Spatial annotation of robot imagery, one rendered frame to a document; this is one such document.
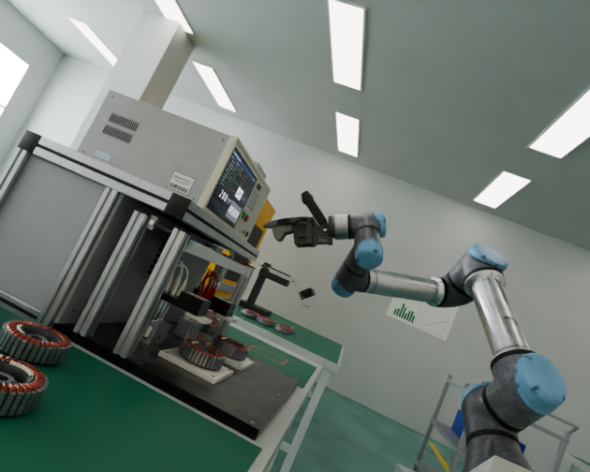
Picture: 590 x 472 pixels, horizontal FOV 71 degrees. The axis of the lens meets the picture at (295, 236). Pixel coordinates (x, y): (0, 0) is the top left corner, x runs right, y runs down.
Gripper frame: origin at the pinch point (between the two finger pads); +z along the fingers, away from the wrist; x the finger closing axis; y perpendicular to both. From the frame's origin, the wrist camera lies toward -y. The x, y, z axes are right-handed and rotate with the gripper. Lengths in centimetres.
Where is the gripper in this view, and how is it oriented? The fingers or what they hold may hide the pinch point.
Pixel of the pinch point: (267, 224)
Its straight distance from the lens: 127.9
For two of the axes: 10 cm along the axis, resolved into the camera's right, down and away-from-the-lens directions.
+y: 0.2, 9.8, -2.0
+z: -9.9, 0.5, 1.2
